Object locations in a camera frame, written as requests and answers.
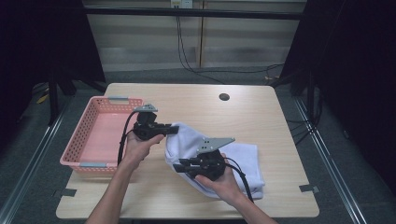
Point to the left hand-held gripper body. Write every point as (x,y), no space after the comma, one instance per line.
(146,129)

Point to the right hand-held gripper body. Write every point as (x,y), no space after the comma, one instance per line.
(211,161)

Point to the white patterned cloth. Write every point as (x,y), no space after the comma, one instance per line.
(246,161)

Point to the pink plastic basket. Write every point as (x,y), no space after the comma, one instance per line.
(102,137)

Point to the person's left hand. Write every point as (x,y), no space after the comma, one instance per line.
(138,151)

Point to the person's right hand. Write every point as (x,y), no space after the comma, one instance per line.
(225,186)

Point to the black table grommet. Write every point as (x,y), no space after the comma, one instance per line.
(224,96)

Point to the black metal stand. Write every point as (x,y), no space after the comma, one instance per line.
(53,99)
(299,84)

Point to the grey tape strip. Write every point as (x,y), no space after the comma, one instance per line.
(66,192)
(309,188)

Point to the yellow floor object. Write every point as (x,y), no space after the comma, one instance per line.
(42,99)

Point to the black horizontal bar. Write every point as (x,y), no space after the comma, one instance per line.
(193,13)

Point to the black curtain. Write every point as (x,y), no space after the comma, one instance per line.
(358,77)
(37,40)

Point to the metal floor rail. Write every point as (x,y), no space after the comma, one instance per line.
(330,165)
(34,161)

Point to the white wall socket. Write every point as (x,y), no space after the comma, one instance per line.
(182,3)

